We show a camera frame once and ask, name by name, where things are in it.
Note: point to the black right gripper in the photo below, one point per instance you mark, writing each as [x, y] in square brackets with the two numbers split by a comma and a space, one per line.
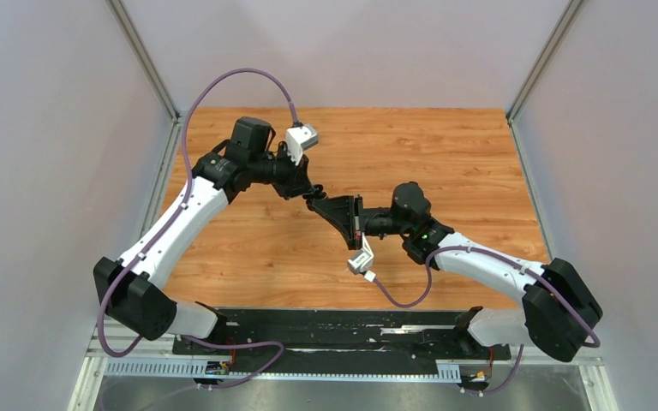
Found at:
[348, 217]

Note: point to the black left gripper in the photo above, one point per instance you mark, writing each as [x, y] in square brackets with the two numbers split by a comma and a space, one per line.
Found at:
[297, 182]

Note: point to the black earbud charging case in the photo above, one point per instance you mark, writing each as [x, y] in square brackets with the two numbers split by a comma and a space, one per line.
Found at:
[317, 192]

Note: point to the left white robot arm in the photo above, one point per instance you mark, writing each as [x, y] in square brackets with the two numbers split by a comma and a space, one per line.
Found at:
[130, 287]

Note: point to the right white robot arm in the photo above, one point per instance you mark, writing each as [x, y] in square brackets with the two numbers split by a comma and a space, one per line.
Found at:
[556, 311]

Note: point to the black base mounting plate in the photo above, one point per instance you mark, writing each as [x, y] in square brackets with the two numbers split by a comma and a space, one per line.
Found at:
[358, 341]

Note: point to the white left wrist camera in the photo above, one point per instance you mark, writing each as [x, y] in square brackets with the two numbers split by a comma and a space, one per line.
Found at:
[298, 140]

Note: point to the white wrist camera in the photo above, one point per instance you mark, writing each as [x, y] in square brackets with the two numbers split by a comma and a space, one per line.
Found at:
[361, 262]
[298, 140]

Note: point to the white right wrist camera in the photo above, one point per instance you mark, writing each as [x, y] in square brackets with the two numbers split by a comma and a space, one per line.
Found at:
[361, 262]

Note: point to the aluminium frame rail left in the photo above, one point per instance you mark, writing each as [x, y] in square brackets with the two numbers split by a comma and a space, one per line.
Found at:
[142, 55]

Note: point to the aluminium frame rail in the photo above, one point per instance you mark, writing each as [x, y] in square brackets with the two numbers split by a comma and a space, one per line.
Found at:
[554, 40]
[142, 55]

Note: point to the aluminium frame rail right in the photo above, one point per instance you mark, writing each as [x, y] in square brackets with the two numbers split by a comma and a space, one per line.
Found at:
[554, 40]

